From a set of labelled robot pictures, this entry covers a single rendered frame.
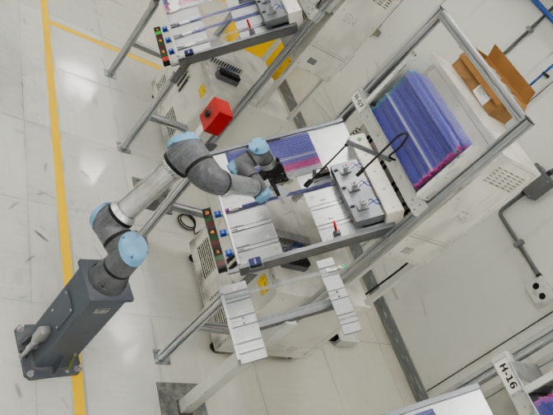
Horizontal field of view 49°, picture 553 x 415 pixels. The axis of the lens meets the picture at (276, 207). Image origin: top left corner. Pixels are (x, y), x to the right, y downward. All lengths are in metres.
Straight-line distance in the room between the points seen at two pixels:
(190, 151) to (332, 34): 1.83
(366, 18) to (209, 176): 1.96
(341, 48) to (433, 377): 2.20
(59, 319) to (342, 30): 2.30
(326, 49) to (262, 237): 1.53
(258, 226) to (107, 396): 0.99
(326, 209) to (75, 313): 1.15
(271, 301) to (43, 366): 1.03
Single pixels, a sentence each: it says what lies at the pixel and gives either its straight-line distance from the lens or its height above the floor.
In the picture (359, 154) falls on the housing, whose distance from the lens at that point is 2.87.
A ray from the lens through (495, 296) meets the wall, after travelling 4.07.
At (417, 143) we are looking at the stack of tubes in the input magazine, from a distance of 2.67.
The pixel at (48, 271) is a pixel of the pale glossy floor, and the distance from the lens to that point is 3.07.
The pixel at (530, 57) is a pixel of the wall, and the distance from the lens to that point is 4.42.
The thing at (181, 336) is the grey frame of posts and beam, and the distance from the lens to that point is 2.92.
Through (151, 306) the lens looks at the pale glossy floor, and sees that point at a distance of 3.23.
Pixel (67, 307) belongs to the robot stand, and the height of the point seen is 0.38.
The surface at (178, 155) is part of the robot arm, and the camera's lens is 2.15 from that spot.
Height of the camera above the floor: 2.28
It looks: 30 degrees down
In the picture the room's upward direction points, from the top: 44 degrees clockwise
